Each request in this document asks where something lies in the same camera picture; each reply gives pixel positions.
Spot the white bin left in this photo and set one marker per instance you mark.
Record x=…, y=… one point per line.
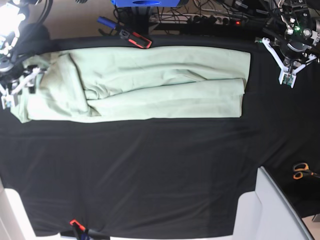
x=14, y=222

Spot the blue box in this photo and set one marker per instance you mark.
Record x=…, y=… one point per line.
x=146, y=3

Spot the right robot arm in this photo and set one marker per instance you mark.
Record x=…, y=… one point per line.
x=13, y=13

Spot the light green T-shirt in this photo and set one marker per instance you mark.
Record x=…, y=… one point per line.
x=107, y=84

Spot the blue red clamp bottom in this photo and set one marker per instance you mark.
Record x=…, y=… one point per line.
x=83, y=233

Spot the black round stool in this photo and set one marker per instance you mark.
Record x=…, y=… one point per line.
x=37, y=34

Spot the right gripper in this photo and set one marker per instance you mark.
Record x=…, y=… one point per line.
x=11, y=84

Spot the black table cloth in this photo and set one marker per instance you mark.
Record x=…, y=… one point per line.
x=165, y=178

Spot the blue red clamp left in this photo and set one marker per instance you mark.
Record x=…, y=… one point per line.
x=126, y=34

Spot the white power strip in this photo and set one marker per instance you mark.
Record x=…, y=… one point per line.
x=186, y=18

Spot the orange handled scissors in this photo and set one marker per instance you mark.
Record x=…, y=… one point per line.
x=302, y=170

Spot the blue red clamp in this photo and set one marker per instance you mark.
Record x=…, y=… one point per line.
x=83, y=233
x=126, y=34

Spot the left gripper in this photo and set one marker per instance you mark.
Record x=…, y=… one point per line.
x=296, y=58

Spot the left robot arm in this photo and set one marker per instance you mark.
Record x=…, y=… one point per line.
x=293, y=36

